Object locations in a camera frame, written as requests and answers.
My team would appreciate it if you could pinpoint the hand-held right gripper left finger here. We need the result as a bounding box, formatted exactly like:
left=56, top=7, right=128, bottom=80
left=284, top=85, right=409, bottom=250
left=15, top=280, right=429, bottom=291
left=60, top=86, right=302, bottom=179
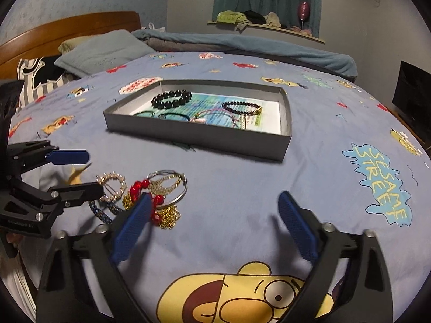
left=35, top=193, right=155, bottom=323

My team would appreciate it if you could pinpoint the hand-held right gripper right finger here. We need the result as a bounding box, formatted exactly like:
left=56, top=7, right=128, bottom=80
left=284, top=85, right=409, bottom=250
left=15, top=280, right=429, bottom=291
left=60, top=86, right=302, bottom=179
left=278, top=190, right=394, bottom=323

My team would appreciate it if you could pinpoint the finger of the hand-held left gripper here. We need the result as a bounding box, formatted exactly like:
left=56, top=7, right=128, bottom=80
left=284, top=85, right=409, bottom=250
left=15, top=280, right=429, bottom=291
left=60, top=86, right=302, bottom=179
left=8, top=141, right=91, bottom=172
left=47, top=182, right=105, bottom=208

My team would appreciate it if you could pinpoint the blue beaded bracelet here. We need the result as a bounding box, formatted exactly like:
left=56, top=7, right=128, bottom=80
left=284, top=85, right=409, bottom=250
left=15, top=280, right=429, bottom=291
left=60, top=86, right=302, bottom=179
left=88, top=198, right=125, bottom=224

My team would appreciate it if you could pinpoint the pearl bracelet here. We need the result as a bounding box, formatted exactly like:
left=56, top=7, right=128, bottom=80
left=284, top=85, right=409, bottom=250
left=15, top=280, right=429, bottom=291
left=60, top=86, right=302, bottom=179
left=96, top=171, right=128, bottom=202

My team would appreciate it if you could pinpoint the gold chain bracelet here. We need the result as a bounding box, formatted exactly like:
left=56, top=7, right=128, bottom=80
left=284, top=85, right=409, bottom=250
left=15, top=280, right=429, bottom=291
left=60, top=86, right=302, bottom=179
left=123, top=175, right=180, bottom=229

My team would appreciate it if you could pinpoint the red bead bracelet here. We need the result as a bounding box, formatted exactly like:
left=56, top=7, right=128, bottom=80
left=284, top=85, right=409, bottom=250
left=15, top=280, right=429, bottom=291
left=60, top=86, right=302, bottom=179
left=130, top=180, right=165, bottom=224

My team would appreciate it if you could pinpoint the silver bangle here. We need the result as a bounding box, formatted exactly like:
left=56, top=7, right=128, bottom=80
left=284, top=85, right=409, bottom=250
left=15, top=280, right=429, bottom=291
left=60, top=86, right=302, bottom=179
left=146, top=170, right=188, bottom=206

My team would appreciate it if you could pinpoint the large dark bead bracelet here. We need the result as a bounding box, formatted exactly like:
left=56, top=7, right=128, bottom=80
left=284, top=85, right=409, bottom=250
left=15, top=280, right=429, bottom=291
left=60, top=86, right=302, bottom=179
left=151, top=89, right=192, bottom=110

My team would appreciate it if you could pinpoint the grey shallow cardboard box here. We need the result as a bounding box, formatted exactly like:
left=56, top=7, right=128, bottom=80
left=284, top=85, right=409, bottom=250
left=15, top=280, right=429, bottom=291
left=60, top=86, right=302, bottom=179
left=103, top=79, right=293, bottom=162

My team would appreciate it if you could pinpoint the black hair tie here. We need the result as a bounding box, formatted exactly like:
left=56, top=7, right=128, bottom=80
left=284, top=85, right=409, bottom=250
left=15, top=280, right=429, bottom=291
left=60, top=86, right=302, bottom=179
left=136, top=109, right=191, bottom=122

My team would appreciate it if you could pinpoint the multicoloured cord bracelet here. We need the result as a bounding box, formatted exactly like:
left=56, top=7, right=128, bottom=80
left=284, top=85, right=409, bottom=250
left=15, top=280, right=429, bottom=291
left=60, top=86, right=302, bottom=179
left=231, top=114, right=256, bottom=131

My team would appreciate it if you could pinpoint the small purple bead bracelet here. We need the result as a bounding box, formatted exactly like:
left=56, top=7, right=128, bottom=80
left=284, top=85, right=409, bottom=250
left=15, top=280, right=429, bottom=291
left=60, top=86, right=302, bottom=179
left=222, top=101, right=262, bottom=115

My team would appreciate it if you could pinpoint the pink cord bracelet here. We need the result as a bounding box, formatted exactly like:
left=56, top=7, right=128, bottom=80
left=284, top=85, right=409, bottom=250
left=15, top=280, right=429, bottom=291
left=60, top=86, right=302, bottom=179
left=190, top=108, right=230, bottom=124

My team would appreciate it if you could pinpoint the blue cartoon printed bed sheet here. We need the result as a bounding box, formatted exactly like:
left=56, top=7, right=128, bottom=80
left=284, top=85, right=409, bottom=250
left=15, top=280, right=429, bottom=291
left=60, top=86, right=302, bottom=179
left=0, top=50, right=431, bottom=323

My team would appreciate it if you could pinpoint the black and white striped pillow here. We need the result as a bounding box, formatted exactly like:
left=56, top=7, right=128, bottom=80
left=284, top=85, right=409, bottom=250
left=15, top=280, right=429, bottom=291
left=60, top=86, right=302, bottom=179
left=17, top=55, right=75, bottom=106

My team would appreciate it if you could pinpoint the grey-blue pillow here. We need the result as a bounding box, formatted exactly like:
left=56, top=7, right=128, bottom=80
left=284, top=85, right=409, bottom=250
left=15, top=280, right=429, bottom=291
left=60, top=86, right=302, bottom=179
left=54, top=30, right=157, bottom=76

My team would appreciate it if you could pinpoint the olive pillow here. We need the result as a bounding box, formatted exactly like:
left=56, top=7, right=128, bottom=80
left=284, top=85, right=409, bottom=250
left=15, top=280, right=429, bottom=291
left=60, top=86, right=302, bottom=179
left=58, top=36, right=88, bottom=54

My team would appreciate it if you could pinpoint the wooden headboard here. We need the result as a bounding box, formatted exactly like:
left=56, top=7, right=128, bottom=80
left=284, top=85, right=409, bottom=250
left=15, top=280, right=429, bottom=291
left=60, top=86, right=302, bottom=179
left=0, top=11, right=142, bottom=71

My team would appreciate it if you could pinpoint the grey folded blanket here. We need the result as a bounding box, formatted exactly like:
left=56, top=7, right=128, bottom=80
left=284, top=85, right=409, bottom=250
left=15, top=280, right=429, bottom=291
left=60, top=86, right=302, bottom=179
left=146, top=37, right=209, bottom=52

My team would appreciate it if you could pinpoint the printed paper sheet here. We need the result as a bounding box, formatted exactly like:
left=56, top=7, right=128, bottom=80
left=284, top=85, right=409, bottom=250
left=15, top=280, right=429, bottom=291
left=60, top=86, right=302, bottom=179
left=135, top=91, right=281, bottom=133

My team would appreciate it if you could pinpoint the dark television stand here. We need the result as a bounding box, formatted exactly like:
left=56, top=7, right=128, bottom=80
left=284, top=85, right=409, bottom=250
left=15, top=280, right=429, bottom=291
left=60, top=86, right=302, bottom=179
left=385, top=103, right=431, bottom=152

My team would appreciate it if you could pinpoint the black television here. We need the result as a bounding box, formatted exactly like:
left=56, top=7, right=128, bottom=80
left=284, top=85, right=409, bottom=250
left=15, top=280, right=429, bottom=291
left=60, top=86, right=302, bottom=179
left=392, top=61, right=431, bottom=132

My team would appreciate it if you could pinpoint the blue blanket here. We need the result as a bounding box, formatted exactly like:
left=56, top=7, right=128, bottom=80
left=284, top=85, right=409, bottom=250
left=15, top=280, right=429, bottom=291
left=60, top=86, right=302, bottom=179
left=131, top=29, right=358, bottom=78

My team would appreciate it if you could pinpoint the windowsill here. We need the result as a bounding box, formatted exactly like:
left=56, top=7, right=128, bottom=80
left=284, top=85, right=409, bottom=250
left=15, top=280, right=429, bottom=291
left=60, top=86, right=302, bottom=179
left=207, top=20, right=326, bottom=44

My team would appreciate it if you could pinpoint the green cloth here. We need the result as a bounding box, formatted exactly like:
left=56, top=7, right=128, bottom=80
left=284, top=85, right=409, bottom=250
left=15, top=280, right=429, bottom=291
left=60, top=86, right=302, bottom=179
left=216, top=10, right=251, bottom=31

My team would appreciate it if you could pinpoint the black cloth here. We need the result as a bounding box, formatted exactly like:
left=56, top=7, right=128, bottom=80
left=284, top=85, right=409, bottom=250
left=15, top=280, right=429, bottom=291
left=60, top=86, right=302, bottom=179
left=243, top=10, right=267, bottom=26

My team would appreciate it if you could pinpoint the pink balloon on stick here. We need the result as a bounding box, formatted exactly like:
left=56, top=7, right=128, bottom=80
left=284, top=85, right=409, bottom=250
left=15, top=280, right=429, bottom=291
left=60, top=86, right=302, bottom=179
left=296, top=1, right=311, bottom=29

